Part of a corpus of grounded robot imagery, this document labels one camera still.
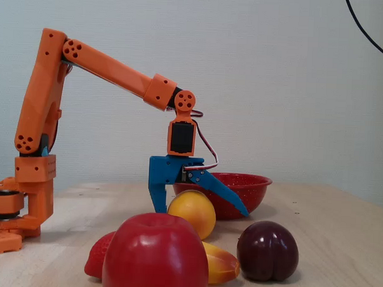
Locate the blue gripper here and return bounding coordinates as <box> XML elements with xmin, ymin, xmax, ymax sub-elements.
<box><xmin>147</xmin><ymin>154</ymin><xmax>252</xmax><ymax>218</ymax></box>

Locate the orange yellow toy peach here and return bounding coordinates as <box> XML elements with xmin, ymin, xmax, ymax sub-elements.
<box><xmin>166</xmin><ymin>189</ymin><xmax>218</xmax><ymax>241</ymax></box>

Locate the red speckled bowl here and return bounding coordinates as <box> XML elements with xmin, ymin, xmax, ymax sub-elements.
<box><xmin>170</xmin><ymin>170</ymin><xmax>273</xmax><ymax>223</ymax></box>

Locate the red toy apple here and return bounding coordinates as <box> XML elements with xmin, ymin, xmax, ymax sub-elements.
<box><xmin>101</xmin><ymin>210</ymin><xmax>212</xmax><ymax>287</ymax></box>

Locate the yellow-red fruit slice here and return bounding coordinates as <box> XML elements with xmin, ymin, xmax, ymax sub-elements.
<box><xmin>199</xmin><ymin>241</ymin><xmax>242</xmax><ymax>286</ymax></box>

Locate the dark purple toy plum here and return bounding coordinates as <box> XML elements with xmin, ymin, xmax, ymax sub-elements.
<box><xmin>235</xmin><ymin>218</ymin><xmax>301</xmax><ymax>284</ymax></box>

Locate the red toy strawberry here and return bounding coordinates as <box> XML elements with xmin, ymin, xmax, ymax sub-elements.
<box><xmin>83</xmin><ymin>229</ymin><xmax>117</xmax><ymax>281</ymax></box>

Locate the red white servo cable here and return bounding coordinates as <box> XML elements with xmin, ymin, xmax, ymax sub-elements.
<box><xmin>183</xmin><ymin>109</ymin><xmax>222</xmax><ymax>173</ymax></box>

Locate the orange robot base mount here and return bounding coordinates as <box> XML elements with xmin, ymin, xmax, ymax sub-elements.
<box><xmin>0</xmin><ymin>176</ymin><xmax>44</xmax><ymax>259</ymax></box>

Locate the black hanging cable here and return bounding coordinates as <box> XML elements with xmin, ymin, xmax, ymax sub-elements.
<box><xmin>342</xmin><ymin>0</ymin><xmax>383</xmax><ymax>63</ymax></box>

